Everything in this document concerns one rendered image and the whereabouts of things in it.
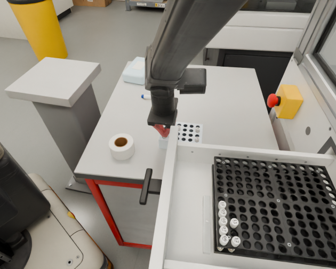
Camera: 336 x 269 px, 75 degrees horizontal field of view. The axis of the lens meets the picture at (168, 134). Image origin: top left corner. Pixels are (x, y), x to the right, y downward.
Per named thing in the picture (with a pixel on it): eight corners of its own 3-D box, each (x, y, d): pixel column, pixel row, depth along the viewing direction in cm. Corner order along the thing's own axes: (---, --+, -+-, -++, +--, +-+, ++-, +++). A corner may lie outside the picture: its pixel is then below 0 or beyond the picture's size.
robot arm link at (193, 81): (149, 44, 41) (149, 90, 40) (210, 42, 40) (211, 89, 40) (154, 65, 53) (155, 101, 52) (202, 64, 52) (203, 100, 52)
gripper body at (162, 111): (178, 102, 60) (178, 79, 54) (173, 129, 53) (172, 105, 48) (155, 101, 61) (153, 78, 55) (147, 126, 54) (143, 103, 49)
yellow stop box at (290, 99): (274, 118, 63) (284, 98, 57) (269, 103, 68) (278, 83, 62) (293, 119, 62) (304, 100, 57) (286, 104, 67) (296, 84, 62)
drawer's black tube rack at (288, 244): (211, 256, 38) (217, 245, 34) (209, 173, 50) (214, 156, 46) (344, 274, 37) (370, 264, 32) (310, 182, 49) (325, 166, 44)
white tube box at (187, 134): (158, 148, 65) (158, 140, 63) (163, 128, 71) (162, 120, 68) (200, 152, 64) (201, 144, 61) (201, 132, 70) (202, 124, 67)
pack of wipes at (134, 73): (143, 86, 88) (142, 76, 84) (122, 81, 90) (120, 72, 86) (157, 68, 97) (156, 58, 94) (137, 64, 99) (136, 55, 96)
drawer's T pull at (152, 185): (139, 205, 38) (138, 202, 37) (146, 170, 43) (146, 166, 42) (159, 208, 38) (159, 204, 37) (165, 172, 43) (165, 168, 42)
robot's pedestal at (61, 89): (65, 188, 141) (-1, 91, 85) (87, 153, 161) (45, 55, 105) (109, 198, 136) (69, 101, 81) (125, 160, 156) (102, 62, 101)
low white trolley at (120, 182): (118, 252, 115) (73, 172, 60) (142, 158, 157) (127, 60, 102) (230, 267, 110) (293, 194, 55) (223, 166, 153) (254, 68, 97)
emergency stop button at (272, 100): (267, 110, 63) (272, 99, 60) (264, 101, 66) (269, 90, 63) (278, 111, 63) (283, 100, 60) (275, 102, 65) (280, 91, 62)
